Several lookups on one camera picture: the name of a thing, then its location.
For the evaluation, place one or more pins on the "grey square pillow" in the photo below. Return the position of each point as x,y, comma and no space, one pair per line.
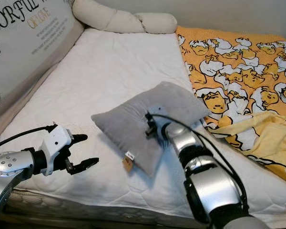
128,124

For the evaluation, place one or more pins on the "yellow cartoon egg blanket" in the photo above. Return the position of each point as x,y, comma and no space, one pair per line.
238,71

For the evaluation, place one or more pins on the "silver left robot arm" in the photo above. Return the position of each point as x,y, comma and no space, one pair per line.
9,167

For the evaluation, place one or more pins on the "brown pillow tag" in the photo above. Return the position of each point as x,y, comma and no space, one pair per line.
128,163

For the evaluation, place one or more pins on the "grey patterned bed base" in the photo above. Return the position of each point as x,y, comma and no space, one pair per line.
90,210

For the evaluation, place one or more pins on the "white quilted mattress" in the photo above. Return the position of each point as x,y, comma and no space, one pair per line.
114,67

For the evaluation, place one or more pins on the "beige knotted bolster pillow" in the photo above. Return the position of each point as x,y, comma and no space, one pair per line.
114,19

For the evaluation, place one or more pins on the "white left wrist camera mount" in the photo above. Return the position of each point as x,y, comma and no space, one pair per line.
57,143

